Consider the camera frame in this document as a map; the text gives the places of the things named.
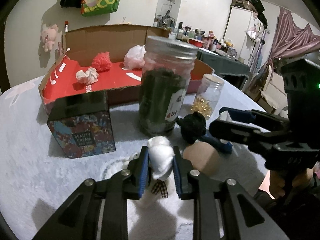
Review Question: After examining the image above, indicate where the row of cosmetic bottles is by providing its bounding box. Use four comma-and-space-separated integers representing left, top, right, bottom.
169, 21, 245, 60

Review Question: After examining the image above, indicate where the small clear plastic jar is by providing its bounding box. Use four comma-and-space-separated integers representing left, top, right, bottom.
191, 74, 225, 119

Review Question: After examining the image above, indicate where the pink curtain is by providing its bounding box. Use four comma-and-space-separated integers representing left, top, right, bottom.
246, 6, 320, 98

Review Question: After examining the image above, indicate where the white cabinet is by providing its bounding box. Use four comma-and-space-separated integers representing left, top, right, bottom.
226, 5, 265, 63

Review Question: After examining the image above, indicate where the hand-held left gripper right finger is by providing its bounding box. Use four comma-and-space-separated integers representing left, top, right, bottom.
173, 146, 290, 240

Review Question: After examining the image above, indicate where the white mesh bath loofah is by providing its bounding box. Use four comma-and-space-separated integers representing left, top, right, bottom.
124, 45, 147, 70

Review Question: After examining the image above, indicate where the tan round powder puff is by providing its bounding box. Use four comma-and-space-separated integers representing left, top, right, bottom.
183, 142, 221, 178

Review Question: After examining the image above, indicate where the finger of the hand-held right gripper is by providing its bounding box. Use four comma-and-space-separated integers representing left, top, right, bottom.
219, 107, 290, 133
209, 120, 292, 145

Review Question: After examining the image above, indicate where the cardboard box red inside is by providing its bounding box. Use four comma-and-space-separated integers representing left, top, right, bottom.
38, 24, 216, 114

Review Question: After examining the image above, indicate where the table with dark green cloth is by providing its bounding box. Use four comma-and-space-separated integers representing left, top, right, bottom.
196, 47, 250, 90

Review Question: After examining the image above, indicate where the pink plush toy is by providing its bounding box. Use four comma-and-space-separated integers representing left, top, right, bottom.
41, 24, 58, 53

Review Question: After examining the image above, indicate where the white cotton fluff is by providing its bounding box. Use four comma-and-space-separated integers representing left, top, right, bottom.
147, 135, 175, 180

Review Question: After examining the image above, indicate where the patterned storage bag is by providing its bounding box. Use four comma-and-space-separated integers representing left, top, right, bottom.
231, 0, 253, 9

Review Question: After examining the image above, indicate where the person's right hand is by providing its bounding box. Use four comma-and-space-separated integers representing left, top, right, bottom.
269, 171, 288, 200

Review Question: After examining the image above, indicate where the coral mesh bath loofah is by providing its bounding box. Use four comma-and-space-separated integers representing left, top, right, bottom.
92, 52, 113, 72

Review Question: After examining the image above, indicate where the light blue fleece blanket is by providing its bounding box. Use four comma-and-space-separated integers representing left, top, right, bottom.
0, 76, 288, 240

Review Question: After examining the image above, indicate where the large glass jar metal lid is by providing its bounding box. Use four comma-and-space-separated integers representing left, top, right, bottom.
138, 35, 198, 135

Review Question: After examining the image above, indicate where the black floral printed tin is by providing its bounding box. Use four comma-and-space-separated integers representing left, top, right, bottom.
46, 90, 117, 159

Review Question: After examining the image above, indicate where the cream knitted scrunchie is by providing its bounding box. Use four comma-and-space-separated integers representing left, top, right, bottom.
76, 67, 99, 84

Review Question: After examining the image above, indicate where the black clothing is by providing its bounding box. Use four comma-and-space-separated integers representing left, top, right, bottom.
246, 0, 268, 28

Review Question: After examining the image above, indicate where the white plush toy plaid bow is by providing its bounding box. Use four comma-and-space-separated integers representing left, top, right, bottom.
129, 152, 175, 198

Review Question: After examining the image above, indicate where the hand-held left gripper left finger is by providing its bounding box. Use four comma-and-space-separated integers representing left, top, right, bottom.
31, 146, 150, 240

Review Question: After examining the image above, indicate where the wall mirror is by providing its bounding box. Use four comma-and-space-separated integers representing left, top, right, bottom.
154, 0, 186, 28

